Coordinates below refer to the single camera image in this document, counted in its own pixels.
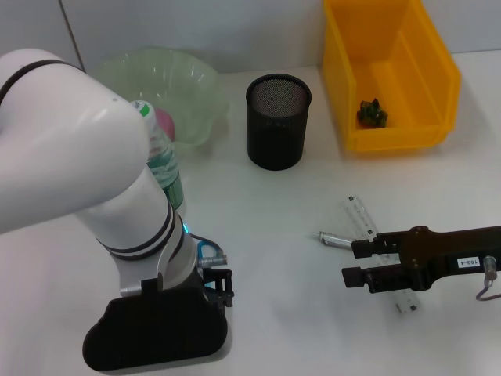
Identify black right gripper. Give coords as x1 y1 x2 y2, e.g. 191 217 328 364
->
341 225 501 295

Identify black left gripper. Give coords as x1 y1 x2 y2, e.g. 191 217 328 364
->
191 268 235 309

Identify blue and teal scissors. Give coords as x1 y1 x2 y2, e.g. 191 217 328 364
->
190 233 222 293

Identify clear green-label water bottle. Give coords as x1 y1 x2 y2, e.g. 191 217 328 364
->
131 99 185 220

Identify green plastic wrapper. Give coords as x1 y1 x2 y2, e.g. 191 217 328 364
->
355 97 391 129

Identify pink peach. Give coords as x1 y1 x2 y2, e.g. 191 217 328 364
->
154 108 176 142

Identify silver white pen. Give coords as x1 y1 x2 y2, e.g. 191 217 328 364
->
310 230 354 251

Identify clear plastic ruler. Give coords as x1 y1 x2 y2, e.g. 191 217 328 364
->
341 194 422 316

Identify black mesh pen holder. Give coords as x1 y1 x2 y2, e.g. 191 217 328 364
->
245 73 313 172

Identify translucent green fruit bowl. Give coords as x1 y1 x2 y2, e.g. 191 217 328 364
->
92 46 231 156

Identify yellow plastic bin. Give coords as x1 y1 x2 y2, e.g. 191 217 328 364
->
323 0 462 153

